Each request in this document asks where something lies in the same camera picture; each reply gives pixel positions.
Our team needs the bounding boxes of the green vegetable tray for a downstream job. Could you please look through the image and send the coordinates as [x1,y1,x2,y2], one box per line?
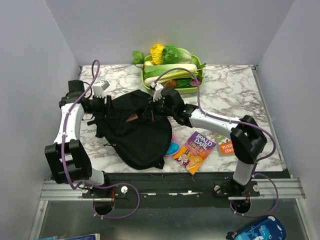
[140,54,205,96]

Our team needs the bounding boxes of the long white green cabbage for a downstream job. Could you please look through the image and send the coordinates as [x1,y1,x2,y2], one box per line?
[143,63,198,79]

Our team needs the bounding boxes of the pink pencil case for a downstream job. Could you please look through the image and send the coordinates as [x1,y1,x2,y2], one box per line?
[164,132,180,157]

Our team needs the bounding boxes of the Roald Dahl Charlie book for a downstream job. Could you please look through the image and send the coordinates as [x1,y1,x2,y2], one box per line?
[173,131,216,175]

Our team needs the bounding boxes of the aluminium rail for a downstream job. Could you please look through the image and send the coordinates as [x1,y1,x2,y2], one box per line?
[40,178,306,202]

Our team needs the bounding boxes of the green celery stalks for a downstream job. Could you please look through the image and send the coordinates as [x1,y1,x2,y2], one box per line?
[143,69,203,88]

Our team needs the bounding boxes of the black student backpack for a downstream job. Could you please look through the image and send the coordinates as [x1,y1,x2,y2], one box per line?
[93,90,172,170]

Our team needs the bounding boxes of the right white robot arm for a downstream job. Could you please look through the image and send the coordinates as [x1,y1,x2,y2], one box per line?
[151,84,267,196]

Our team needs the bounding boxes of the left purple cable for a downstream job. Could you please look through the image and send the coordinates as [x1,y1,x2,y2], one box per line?
[60,59,141,220]

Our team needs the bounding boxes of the brown leather wallet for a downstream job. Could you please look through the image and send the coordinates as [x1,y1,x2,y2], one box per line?
[125,113,139,123]

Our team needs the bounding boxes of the blue pencil case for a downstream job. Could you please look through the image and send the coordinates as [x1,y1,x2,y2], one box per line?
[225,215,287,240]

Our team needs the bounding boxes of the orange 78-Storey Treehouse book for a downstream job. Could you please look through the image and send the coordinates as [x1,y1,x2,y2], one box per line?
[215,133,234,156]

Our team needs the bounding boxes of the yellow flower vegetable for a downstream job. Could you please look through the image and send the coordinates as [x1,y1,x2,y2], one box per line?
[150,43,165,65]

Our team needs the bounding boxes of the green leaf sprig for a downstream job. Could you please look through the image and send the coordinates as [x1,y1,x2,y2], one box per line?
[131,50,145,65]

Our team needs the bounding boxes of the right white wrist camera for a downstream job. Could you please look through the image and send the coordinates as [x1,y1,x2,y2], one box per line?
[150,82,164,102]

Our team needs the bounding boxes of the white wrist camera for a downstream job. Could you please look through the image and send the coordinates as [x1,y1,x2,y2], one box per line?
[150,82,164,102]
[92,80,110,99]

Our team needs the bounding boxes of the green lettuce head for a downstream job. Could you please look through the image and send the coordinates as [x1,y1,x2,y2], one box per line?
[161,44,192,64]

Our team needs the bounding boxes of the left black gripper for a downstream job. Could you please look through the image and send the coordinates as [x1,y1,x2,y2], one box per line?
[85,93,120,118]

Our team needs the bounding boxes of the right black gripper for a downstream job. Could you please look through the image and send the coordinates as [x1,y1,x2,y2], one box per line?
[142,95,175,122]

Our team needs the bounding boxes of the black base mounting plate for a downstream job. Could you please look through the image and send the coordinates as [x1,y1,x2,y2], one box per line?
[82,172,260,209]

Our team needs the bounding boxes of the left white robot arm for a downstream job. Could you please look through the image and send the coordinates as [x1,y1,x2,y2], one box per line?
[44,80,111,198]

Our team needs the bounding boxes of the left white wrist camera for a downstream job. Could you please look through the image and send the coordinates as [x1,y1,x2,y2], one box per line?
[92,80,110,99]

